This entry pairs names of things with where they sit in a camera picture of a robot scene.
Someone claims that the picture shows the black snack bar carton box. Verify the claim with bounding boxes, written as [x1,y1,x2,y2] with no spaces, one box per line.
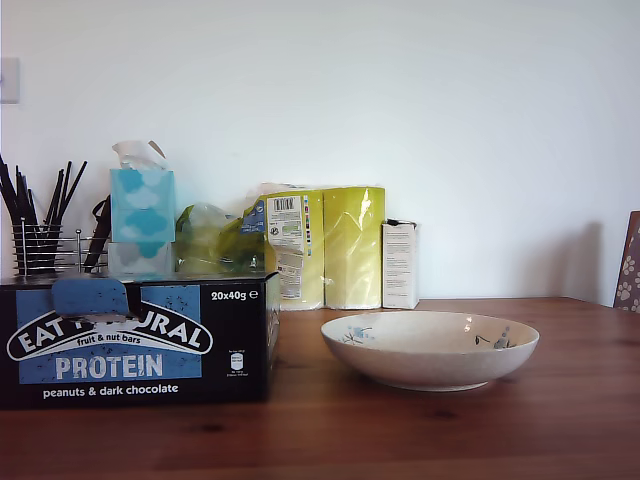
[0,272,282,411]

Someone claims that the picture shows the small white carton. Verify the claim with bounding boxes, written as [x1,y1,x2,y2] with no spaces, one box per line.
[381,218,421,309]

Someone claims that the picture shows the blue cloud tissue box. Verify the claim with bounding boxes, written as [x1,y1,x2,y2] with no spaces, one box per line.
[109,140,177,245]

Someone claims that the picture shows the pale cloud tissue box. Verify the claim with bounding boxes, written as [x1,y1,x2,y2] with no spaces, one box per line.
[107,241,174,275]

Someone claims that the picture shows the yellow paper towel pack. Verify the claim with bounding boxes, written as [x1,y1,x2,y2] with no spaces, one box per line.
[243,182,387,312]

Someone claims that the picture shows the green plastic bag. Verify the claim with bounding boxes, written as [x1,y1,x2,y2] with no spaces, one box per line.
[174,201,267,275]

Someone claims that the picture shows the white floral ceramic bowl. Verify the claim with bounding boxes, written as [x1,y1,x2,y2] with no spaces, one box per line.
[319,309,541,392]

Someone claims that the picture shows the black utensil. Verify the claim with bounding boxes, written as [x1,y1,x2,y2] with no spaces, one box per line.
[82,195,113,272]

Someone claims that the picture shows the black stick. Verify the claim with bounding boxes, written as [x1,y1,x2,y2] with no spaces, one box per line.
[27,187,42,229]
[13,166,32,227]
[53,159,89,229]
[47,159,73,229]
[0,153,27,229]
[42,168,64,229]

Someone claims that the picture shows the paw print chair back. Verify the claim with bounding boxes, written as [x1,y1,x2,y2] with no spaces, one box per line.
[613,209,640,314]

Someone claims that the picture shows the chrome wire holder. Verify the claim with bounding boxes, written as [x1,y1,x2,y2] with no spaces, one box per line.
[10,219,111,277]

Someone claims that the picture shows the white wall switch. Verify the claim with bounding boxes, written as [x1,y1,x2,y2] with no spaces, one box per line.
[0,56,22,105]

